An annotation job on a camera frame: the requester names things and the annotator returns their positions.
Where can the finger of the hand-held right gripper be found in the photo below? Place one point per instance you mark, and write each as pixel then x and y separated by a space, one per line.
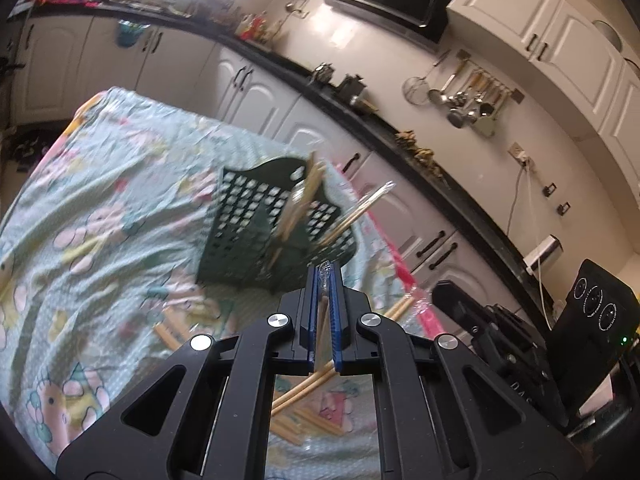
pixel 457 310

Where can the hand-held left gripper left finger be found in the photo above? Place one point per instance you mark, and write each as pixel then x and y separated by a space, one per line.
pixel 313 325

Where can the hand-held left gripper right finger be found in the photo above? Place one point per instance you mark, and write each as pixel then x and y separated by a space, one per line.
pixel 336 330

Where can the single chopstick pair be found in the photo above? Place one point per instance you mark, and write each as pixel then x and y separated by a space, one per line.
pixel 325 305

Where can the green plastic utensil basket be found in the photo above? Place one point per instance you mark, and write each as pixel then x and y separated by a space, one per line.
pixel 235 220

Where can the bamboo chopsticks group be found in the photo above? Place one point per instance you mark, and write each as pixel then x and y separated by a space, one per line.
pixel 309 185

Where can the pink plastic table cover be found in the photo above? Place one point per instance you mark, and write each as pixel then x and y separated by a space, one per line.
pixel 407 275

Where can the white countertop appliance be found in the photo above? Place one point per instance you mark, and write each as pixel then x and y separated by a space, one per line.
pixel 545 252

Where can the ginger roots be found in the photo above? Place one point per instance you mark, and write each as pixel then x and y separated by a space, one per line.
pixel 422 154

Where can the pale green spatula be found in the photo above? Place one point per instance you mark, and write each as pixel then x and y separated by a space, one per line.
pixel 486 127

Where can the dark steel ladle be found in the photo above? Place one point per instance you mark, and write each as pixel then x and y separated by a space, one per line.
pixel 456 119

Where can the black kitchen countertop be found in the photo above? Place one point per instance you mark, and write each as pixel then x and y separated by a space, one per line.
pixel 380 127

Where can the white lower cabinets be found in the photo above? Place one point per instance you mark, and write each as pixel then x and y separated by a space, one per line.
pixel 260 100

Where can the white cabinets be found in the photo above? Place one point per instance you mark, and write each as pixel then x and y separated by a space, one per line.
pixel 525 25
pixel 260 100

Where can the steel kettle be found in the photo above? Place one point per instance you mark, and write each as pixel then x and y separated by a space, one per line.
pixel 322 74

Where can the cartoon printed tablecloth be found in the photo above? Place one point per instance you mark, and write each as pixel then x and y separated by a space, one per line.
pixel 100 185

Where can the white upper cabinets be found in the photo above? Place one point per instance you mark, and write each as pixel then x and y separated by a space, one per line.
pixel 525 25

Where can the group of condiment bottles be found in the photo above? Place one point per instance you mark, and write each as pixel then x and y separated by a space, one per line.
pixel 255 27

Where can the blue hanging bin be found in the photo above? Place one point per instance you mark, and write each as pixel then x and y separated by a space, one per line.
pixel 129 34

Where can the red cloth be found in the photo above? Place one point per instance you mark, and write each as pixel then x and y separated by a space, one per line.
pixel 65 0

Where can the white wall socket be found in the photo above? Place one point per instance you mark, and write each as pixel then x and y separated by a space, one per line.
pixel 517 152

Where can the wall utensil rail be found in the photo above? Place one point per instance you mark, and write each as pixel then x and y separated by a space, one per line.
pixel 516 95

